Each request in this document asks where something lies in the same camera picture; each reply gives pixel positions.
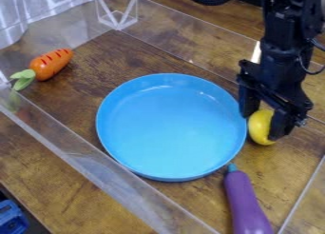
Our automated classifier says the orange toy carrot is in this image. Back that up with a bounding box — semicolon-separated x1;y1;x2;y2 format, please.
11;48;73;91

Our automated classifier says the blue box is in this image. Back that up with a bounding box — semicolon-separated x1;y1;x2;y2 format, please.
0;200;29;234

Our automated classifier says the purple toy eggplant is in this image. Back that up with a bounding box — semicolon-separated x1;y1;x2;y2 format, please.
224;164;274;234

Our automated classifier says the blue round plate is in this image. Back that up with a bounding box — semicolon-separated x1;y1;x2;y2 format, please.
94;73;246;182

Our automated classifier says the yellow toy lemon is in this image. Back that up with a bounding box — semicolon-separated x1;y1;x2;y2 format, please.
248;109;274;146

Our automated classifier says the white mesh curtain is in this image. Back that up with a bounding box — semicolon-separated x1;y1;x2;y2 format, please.
0;0;93;49

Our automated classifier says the clear acrylic corner bracket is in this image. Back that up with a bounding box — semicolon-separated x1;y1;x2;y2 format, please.
94;0;138;30

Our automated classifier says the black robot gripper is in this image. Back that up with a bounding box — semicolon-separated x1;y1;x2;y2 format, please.
237;38;313;141

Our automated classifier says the clear acrylic front wall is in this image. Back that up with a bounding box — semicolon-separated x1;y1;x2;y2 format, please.
0;72;220;234

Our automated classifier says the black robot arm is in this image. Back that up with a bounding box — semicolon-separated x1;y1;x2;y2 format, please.
237;0;325;141

